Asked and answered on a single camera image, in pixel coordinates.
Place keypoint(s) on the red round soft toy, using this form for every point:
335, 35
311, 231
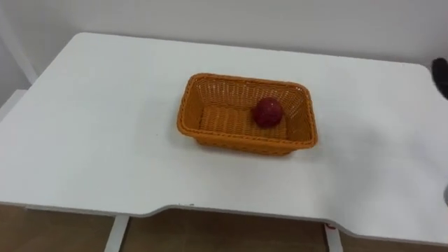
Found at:
267, 112

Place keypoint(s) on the orange woven basket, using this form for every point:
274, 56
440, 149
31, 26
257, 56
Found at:
224, 120

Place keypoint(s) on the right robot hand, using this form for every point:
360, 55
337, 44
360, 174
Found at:
441, 75

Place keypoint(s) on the white desk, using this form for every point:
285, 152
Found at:
105, 140

